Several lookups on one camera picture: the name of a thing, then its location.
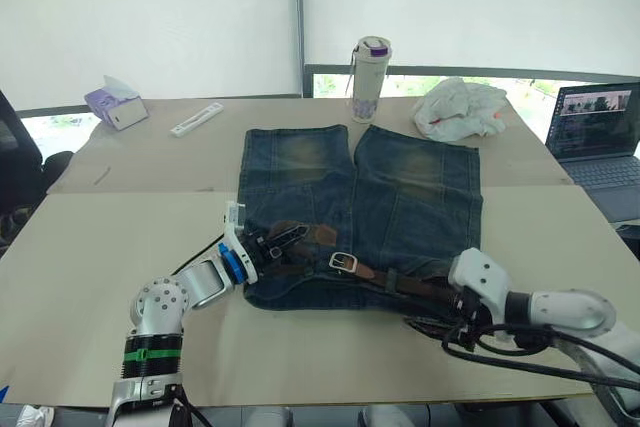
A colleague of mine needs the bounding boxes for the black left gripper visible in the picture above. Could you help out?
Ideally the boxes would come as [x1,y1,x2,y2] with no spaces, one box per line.
[240,222,311,279]

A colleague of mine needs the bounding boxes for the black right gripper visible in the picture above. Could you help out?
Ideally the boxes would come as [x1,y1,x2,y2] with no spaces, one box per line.
[446,285,495,349]

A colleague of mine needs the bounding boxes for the brown braided belt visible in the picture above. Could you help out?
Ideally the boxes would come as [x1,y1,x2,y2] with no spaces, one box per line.
[259,219,481,348]

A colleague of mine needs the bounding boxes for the blue denim shorts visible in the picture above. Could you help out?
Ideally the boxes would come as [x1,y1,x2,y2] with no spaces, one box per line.
[235,124,485,313]

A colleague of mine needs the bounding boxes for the white plastic strip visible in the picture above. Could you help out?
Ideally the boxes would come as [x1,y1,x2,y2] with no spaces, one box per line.
[169,102,225,138]

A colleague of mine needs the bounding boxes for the white tumbler with purple lid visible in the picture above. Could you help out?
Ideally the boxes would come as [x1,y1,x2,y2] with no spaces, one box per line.
[348,35,393,124]

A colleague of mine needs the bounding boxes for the crumpled white plastic bag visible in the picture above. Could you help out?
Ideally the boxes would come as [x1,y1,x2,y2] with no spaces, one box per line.
[412,76,509,143]

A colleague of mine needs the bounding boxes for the dark grey open laptop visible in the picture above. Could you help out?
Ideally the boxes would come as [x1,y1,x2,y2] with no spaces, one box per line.
[544,81,640,223]

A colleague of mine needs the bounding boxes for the purple tissue box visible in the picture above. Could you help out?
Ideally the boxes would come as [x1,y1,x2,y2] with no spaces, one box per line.
[83,74,150,132]

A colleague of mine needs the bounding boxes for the white roller blind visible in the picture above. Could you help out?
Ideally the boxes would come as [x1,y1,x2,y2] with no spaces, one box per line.
[303,0,640,84]
[0,0,301,112]

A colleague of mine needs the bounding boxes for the black office chair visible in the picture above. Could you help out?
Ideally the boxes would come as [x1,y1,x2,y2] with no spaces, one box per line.
[0,89,76,248]

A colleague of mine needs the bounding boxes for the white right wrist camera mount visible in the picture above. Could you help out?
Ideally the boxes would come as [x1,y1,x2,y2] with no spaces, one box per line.
[447,248,514,321]

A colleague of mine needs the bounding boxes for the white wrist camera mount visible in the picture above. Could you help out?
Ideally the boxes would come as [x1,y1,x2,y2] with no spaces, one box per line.
[222,200,249,249]
[447,248,514,321]

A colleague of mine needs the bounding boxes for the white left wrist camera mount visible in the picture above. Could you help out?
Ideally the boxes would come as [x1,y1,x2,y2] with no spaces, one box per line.
[222,200,249,249]

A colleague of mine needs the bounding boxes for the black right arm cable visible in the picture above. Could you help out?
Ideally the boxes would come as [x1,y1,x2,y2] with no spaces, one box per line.
[439,320,640,394]

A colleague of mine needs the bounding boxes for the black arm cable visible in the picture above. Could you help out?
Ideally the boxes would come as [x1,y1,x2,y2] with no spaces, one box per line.
[172,231,229,279]
[439,320,640,394]

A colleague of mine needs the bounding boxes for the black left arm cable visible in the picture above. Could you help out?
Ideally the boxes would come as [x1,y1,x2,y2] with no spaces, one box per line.
[172,231,229,279]

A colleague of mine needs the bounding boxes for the grey window frame post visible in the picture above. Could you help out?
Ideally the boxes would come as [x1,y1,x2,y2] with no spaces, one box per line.
[292,0,307,98]

